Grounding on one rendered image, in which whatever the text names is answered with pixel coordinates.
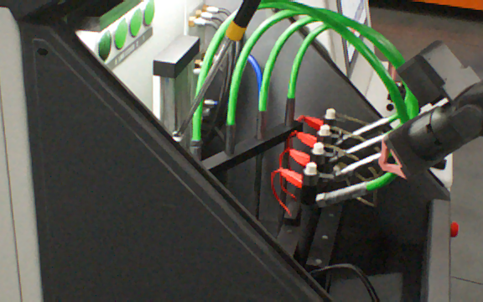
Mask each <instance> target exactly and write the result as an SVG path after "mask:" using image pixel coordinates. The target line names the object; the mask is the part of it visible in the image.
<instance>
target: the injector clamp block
mask: <svg viewBox="0 0 483 302"><path fill-rule="evenodd" d="M347 187H348V185H347V183H346V182H345V180H343V181H340V182H333V183H331V184H330V186H329V189H328V192H327V193H330V192H332V191H336V190H341V189H344V188H347ZM347 201H348V200H344V201H342V202H338V203H336V204H332V205H331V206H327V207H325V208H324V207H323V209H322V212H321V215H320V218H319V223H318V226H317V229H316V232H314V237H313V240H312V243H311V246H310V250H309V253H308V257H307V261H306V264H305V271H306V272H307V273H310V272H312V271H315V270H319V269H323V268H328V267H331V266H334V265H336V263H337V256H338V248H339V241H340V234H341V230H342V226H343V222H344V219H345V213H346V207H347ZM300 212H302V209H301V210H300ZM299 230H300V213H299V216H298V219H297V221H296V224H295V226H292V225H287V224H284V223H283V225H282V227H281V230H280V233H279V234H278V239H277V241H278V242H279V243H280V244H281V245H282V247H283V248H284V249H285V250H286V252H287V253H288V254H289V255H290V256H291V257H292V258H293V259H294V260H295V261H296V262H297V257H298V248H299ZM314 275H315V273H314V274H312V275H310V276H311V278H312V277H313V276H314ZM334 276H335V270H334V271H331V272H328V273H323V274H320V275H318V276H317V277H316V278H314V279H313V278H312V279H313V280H314V281H315V282H316V283H317V284H318V285H319V286H320V287H321V288H323V289H324V290H325V291H326V292H327V293H328V294H330V291H331V287H332V284H333V280H334Z"/></svg>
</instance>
